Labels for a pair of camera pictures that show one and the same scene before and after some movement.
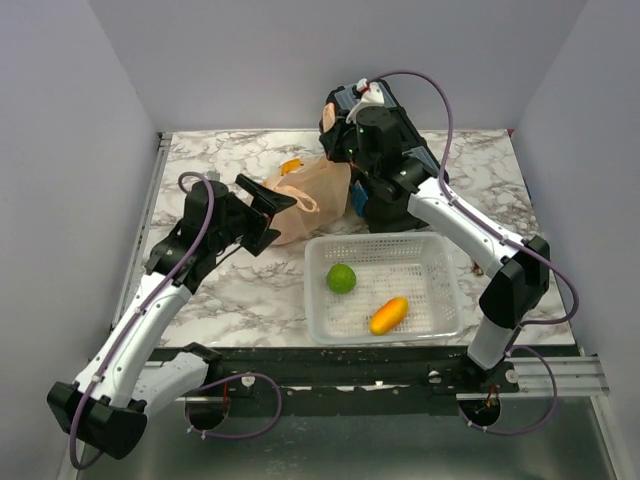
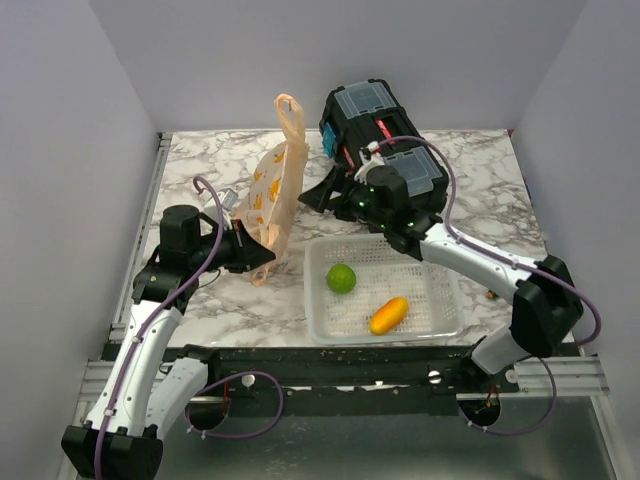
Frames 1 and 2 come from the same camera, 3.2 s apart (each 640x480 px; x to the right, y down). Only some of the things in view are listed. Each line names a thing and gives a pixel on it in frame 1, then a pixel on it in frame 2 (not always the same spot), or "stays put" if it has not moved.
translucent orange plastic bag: [321, 189] → [267, 207]
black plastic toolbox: [388, 159] stays put
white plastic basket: [387, 265] stays put
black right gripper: [329, 141] → [318, 198]
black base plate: [353, 374] stays put
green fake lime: [341, 279] stays put
